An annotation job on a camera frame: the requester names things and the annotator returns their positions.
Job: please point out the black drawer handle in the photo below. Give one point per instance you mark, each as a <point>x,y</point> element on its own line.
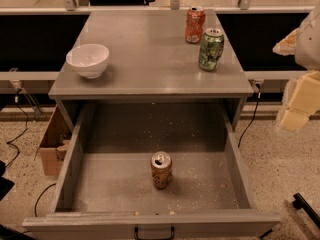
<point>154,233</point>

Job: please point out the grey cabinet counter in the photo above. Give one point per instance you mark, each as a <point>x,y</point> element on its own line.
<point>150,60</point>

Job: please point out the black stand leg right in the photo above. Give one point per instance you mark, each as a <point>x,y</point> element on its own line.
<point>300,203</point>

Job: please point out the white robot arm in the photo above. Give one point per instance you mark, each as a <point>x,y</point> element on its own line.
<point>307,55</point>

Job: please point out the brown cardboard box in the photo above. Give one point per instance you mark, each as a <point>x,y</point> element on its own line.
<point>54,144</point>

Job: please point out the white ceramic bowl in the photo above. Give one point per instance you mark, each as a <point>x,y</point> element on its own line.
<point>88,60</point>

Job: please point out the green soda can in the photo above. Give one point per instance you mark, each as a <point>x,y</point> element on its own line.
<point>211,49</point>

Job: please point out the open grey top drawer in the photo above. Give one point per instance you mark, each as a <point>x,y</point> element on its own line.
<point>105,187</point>

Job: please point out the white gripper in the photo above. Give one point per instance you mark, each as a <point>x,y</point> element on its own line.
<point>309,45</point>

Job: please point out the red-orange soda can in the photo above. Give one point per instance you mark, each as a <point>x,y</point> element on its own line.
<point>195,19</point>

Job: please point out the orange-brown soda can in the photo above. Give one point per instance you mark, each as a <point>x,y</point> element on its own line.
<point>161,169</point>

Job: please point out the dark object left edge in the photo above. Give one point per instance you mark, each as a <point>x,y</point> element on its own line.
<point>5,184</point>

